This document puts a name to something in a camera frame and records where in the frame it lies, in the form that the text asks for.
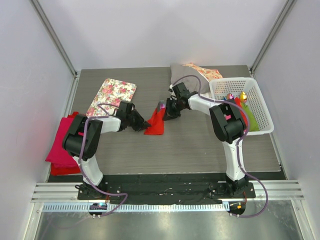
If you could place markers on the floral rectangular tray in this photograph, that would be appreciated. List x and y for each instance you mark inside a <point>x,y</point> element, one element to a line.
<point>109,96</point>

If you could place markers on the gold iridescent spoon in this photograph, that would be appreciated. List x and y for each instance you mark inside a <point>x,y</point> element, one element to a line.
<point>243,97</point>

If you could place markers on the white slotted cable duct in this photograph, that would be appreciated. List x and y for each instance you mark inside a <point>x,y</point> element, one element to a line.
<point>99,207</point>

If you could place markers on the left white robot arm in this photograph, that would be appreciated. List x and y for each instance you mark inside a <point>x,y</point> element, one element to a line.
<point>82,139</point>

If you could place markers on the red paper napkin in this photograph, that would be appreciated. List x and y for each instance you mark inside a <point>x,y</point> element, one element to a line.
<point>157,123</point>

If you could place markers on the white perforated plastic basket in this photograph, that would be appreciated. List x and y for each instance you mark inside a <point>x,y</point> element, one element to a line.
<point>219,89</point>

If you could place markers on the orange floral cloth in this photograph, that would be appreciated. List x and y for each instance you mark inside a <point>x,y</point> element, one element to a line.
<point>209,74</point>

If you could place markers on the grey cloth bag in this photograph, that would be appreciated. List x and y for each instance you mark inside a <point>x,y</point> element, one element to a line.
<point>192,79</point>

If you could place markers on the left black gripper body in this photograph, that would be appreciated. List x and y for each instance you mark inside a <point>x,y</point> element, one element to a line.
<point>131,119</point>

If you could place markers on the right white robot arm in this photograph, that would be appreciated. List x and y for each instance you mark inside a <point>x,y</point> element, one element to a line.
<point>229,127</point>

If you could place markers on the red folded cloth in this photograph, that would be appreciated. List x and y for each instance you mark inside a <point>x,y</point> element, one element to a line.
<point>62,171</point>

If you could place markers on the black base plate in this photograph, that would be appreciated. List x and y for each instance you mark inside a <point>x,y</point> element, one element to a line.
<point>164,189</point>

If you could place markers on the magenta folded cloth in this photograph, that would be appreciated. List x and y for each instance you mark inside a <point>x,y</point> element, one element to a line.
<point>58,156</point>

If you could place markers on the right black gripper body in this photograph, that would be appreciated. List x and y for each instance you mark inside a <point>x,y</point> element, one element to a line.
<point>173,104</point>

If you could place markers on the purple iridescent spoon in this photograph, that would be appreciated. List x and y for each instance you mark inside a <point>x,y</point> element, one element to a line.
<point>230,96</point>

